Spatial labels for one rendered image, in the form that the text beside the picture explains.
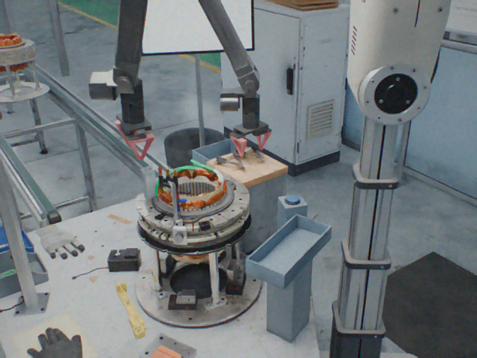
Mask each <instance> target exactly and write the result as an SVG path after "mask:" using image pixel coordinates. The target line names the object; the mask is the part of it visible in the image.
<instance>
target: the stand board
mask: <svg viewBox="0 0 477 358"><path fill-rule="evenodd" d="M259 152H260V151H259ZM260 153H261V152H260ZM230 155H233V153H230V154H228V155H225V156H221V158H225V157H226V156H230ZM261 155H262V156H265V158H267V159H269V160H266V159H265V162H261V163H256V158H251V157H250V156H244V157H243V158H242V157H241V156H239V158H240V160H241V162H242V163H243V164H245V165H248V166H249V167H246V166H244V168H245V169H243V168H242V169H240V170H235V165H233V164H229V163H226V164H224V163H220V164H217V165H214V161H216V159H214V160H211V161H207V166H210V167H213V168H215V169H217V170H218V171H219V172H220V173H221V174H223V175H227V176H230V177H232V180H235V179H237V180H238V181H240V182H241V183H243V184H244V185H245V186H246V187H247V188H249V187H251V186H253V185H257V184H259V183H263V182H265V181H267V180H270V179H273V178H276V177H279V176H281V175H284V174H286V173H287V166H286V165H284V164H282V163H280V162H278V161H276V160H275V159H272V158H270V156H267V155H265V154H264V153H261Z"/></svg>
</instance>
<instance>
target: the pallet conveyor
mask: <svg viewBox="0 0 477 358"><path fill-rule="evenodd" d="M35 66H36V68H37V69H38V70H40V71H41V72H42V73H43V74H44V75H45V76H47V77H48V78H49V79H50V80H52V81H53V82H54V83H55V84H56V85H59V86H60V88H61V89H63V90H64V91H65V92H66V93H68V94H69V95H71V96H72V97H73V98H75V100H76V101H77V102H79V103H80V104H82V105H83V106H84V107H85V108H87V109H88V110H89V111H90V112H91V113H92V114H93V115H95V116H96V117H98V118H99V119H100V120H101V121H103V122H104V123H105V124H106V125H108V126H110V128H111V129H112V130H114V131H115V132H116V133H117V134H118V135H119V136H122V134H121V133H120V131H119V130H118V128H116V126H115V125H114V124H112V123H111V122H110V121H109V120H107V119H105V118H104V117H103V116H102V115H101V114H99V112H98V111H97V110H94V109H93V108H91V107H90V106H89V105H88V104H87V103H86V102H84V101H83V100H81V99H80V98H79V97H78V96H77V95H76V94H74V93H73V92H71V91H69V90H68V89H67V88H66V87H65V86H64V85H63V84H62V83H60V82H59V81H57V80H56V79H55V78H54V77H52V76H51V75H49V73H48V72H46V71H44V69H42V68H41V67H40V66H38V65H37V64H35ZM18 71H19V72H20V73H19V79H20V78H25V81H26V82H35V80H34V79H33V72H32V69H31V67H30V66H29V65H28V67H27V68H25V69H24V70H20V69H19V70H18ZM37 73H38V72H37ZM7 80H8V78H7V75H5V76H4V72H0V82H1V86H2V85H6V81H7ZM38 80H39V83H43V84H45V85H48V86H49V87H50V91H49V93H47V94H46V95H47V96H48V97H49V98H50V99H51V100H52V102H54V103H55V104H56V105H58V106H59V108H61V109H62V110H63V111H64V112H65V113H66V114H67V115H68V116H69V117H71V119H64V120H61V121H54V122H50V123H47V124H41V122H40V115H39V111H38V105H37V101H36V98H35V99H30V100H29V101H30V106H31V111H32V112H33V118H34V122H35V126H30V127H26V128H23V129H17V130H13V131H10V132H6V133H1V131H0V154H1V159H2V163H3V166H4V170H5V174H6V179H7V182H8V183H9V188H10V191H11V196H12V200H13V205H14V208H15V211H16V217H17V220H18V225H19V228H20V230H23V225H22V221H21V220H24V219H28V218H31V217H33V218H34V220H35V221H36V223H37V224H38V226H39V227H40V228H43V227H47V226H49V225H52V224H57V223H60V222H62V218H61V215H60V213H59V212H58V209H60V208H63V207H68V206H70V205H75V204H77V203H78V202H83V201H85V200H89V207H90V209H91V211H90V212H95V211H97V210H98V204H97V196H96V192H95V186H94V179H93V178H92V170H91V166H90V161H89V152H88V148H87V140H86V135H85V131H86V132H87V133H88V134H89V135H90V136H91V137H92V138H93V139H96V140H97V141H98V142H99V144H100V145H101V146H103V147H104V148H105V149H106V150H107V151H108V152H110V153H111V154H112V155H113V156H114V157H115V159H116V160H118V161H119V162H120V163H122V164H123V165H124V166H125V167H127V168H128V169H129V170H130V171H131V172H132V174H133V175H135V176H136V177H137V178H138V179H139V180H140V181H142V175H141V169H142V168H145V167H148V166H151V165H150V164H147V163H146V162H145V161H138V159H137V157H136V155H135V154H134V152H133V151H132V150H131V149H130V148H129V147H128V146H126V145H125V144H124V143H122V141H120V140H119V139H118V138H116V137H115V136H114V135H113V134H112V133H111V132H109V131H108V130H106V129H105V128H104V127H103V126H102V125H101V124H100V123H99V122H98V121H96V120H95V119H93V118H91V116H90V115H88V114H87V113H86V111H85V110H83V109H81V108H80V107H78V106H77V105H76V104H75V103H74V102H73V101H72V100H71V99H69V98H68V97H67V96H65V95H64V94H63V93H62V92H61V91H60V90H58V89H56V88H55V86H54V85H52V84H51V83H50V82H48V81H47V80H46V79H44V78H43V77H42V76H41V75H40V74H39V73H38ZM69 124H75V131H76V135H77V142H78V147H79V154H80V155H81V160H82V167H83V171H84V179H85V184H86V188H87V190H86V191H85V192H84V194H83V196H81V197H76V198H73V199H70V200H66V201H62V202H60V203H58V204H54V205H53V204H52V202H51V201H50V199H49V198H48V196H47V195H46V194H45V192H44V191H43V190H42V189H41V188H40V186H39V184H38V183H37V181H36V180H35V178H34V177H33V176H32V175H31V173H30V172H29V170H28V169H27V167H26V166H25V165H24V163H23V162H22V160H21V158H20V157H18V155H17V154H16V152H15V151H14V150H13V147H16V146H22V145H23V144H26V143H33V142H36V141H38V142H39V146H40V153H41V154H47V153H48V151H47V150H46V148H47V146H46V142H45V136H44V133H43V131H45V130H46V129H51V128H55V127H59V126H64V125H69ZM35 132H37V134H36V135H35V136H34V138H31V139H26V140H22V141H16V142H12V143H9V142H8V141H7V140H6V139H8V138H12V137H15V136H22V135H25V134H32V133H35ZM122 137H123V136H122ZM123 138H124V137H123ZM146 157H147V158H148V159H150V160H151V161H152V162H154V164H156V165H157V166H158V167H159V166H160V167H162V170H164V171H165V172H166V169H168V167H167V166H166V165H165V164H163V163H161V162H160V161H159V160H158V159H157V158H155V156H154V155H153V154H151V153H150V152H146ZM151 167H152V166H151ZM152 168H153V167H152ZM158 176H159V172H158V171H157V170H156V169H155V177H156V178H158ZM142 182H143V181H142ZM11 183H12V184H13V186H14V188H15V189H16V192H17V193H18V194H19V195H20V196H21V198H22V200H23V202H24V204H25V205H26V207H27V208H28V211H29V212H23V211H20V210H18V208H17V204H16V198H15V195H14V192H13V187H12V184H11Z"/></svg>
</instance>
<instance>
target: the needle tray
mask: <svg viewBox="0 0 477 358"><path fill-rule="evenodd" d="M330 239H331V225H328V224H325V223H322V222H318V221H315V219H311V218H308V217H305V216H302V215H298V214H296V215H295V216H294V217H293V218H291V219H290V220H288V222H287V223H286V224H284V225H283V226H282V227H281V228H280V229H279V230H278V231H277V232H276V233H274V234H273V235H272V236H271V237H270V238H269V239H268V240H267V241H266V242H265V243H263V244H262V245H261V246H260V247H259V248H258V249H256V250H255V251H254V252H253V253H252V254H251V255H250V256H249V257H248V258H247V259H246V273H247V274H248V275H250V276H253V277H256V278H259V279H261V280H263V281H266V283H267V300H266V331H268V332H271V333H273V334H274V335H275V336H277V337H279V338H282V339H284V340H287V341H288V342H291V343H292V341H293V340H294V339H295V338H296V336H298V335H299V334H300V332H301V331H302V329H303V328H304V327H305V325H306V324H307V323H308V322H309V306H310V293H311V282H312V259H313V258H314V257H315V256H316V255H317V254H318V253H319V252H320V250H321V249H322V248H323V247H324V246H325V245H326V244H327V243H328V242H329V240H330Z"/></svg>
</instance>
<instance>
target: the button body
mask: <svg viewBox="0 0 477 358"><path fill-rule="evenodd" d="M296 196H298V197H299V198H300V199H301V202H300V203H299V204H297V205H289V204H287V203H285V201H284V199H285V198H286V197H287V196H283V197H278V230H279V229H280V228H281V227H282V226H283V225H284V224H286V223H287V222H288V220H290V219H291V218H293V217H294V216H295V215H296V214H298V215H302V216H305V217H307V208H308V204H307V203H306V202H305V201H304V200H303V199H302V197H301V196H300V194H298V195H296Z"/></svg>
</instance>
